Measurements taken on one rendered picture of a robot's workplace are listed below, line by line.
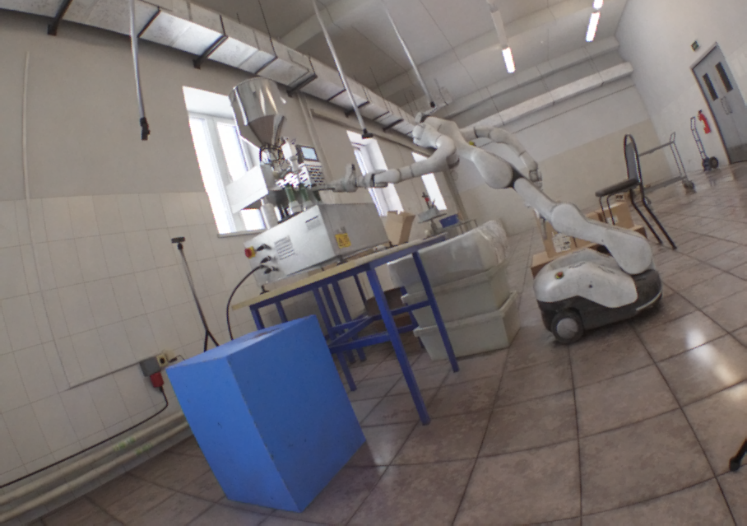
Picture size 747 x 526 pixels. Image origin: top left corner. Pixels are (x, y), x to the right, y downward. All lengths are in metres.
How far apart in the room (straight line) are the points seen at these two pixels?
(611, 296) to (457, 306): 0.89
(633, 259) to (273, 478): 1.79
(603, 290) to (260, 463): 1.57
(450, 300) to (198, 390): 1.44
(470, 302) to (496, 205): 9.71
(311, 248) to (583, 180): 10.68
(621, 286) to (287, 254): 1.52
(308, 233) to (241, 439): 0.87
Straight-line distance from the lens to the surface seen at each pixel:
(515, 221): 11.73
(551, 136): 11.88
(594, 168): 11.87
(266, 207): 1.78
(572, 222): 1.92
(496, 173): 1.97
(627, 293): 1.83
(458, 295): 2.15
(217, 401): 1.32
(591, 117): 12.11
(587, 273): 1.80
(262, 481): 1.40
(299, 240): 1.64
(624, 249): 1.94
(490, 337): 2.18
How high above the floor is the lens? 0.72
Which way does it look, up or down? 2 degrees up
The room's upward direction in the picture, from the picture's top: 20 degrees counter-clockwise
